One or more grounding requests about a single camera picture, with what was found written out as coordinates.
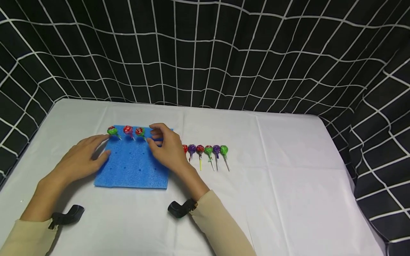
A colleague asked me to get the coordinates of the person's right hand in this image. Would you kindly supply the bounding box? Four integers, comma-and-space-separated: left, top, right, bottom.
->
146, 123, 190, 175

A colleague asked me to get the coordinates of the person's left hand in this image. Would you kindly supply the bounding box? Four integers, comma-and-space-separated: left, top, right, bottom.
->
51, 134, 112, 186

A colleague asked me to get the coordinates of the blue foam block with holes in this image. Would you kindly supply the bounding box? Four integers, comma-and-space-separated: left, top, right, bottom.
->
94, 124, 174, 190

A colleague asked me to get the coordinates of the person's left forearm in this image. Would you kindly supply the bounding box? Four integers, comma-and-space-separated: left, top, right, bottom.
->
0, 176, 71, 256

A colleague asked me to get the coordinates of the person's right forearm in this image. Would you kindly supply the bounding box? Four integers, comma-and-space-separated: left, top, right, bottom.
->
174, 164, 257, 256

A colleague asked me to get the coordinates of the row of wrapped lollipops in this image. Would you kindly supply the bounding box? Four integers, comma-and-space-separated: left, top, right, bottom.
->
182, 144, 231, 172

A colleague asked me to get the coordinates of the black wrist band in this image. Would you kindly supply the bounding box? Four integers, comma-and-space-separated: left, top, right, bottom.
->
48, 204, 85, 230
167, 198, 198, 219

